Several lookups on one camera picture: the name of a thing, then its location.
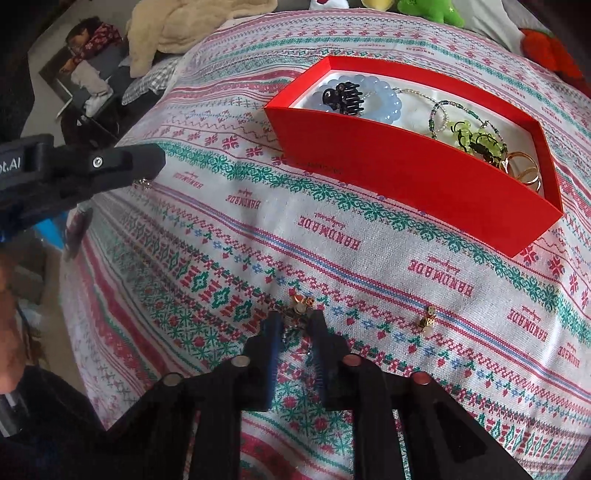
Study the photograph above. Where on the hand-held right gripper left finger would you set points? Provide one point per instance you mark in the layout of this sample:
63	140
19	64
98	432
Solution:
275	350

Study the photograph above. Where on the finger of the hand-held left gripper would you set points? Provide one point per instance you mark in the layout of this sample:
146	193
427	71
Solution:
69	196
124	161

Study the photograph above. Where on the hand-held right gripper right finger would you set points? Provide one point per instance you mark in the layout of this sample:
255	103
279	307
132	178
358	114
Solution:
319	344

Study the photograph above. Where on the small silver earring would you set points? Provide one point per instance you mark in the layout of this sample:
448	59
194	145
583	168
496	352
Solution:
143	184

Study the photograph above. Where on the gold bead earring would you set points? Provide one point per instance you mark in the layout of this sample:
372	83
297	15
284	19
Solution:
299	308
427	319

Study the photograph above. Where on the red cardboard box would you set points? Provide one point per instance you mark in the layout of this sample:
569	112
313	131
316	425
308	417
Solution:
415	184

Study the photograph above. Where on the black hair claw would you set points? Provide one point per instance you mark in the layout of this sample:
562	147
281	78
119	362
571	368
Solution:
344	99

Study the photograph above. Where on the patterned knit-print bedsheet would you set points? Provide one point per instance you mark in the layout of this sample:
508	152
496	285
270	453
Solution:
323	267

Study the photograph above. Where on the grey gingham cloth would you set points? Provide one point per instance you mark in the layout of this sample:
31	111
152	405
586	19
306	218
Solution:
147	83

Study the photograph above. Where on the cream fleece blanket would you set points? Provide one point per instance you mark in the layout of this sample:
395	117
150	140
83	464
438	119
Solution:
184	32

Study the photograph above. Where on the white plush toy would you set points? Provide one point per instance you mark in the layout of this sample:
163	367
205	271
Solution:
323	2

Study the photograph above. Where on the yellow green plush toy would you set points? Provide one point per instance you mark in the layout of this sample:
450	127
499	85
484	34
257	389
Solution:
376	2

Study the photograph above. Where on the orange pumpkin plush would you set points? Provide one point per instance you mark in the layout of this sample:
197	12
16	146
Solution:
551	57

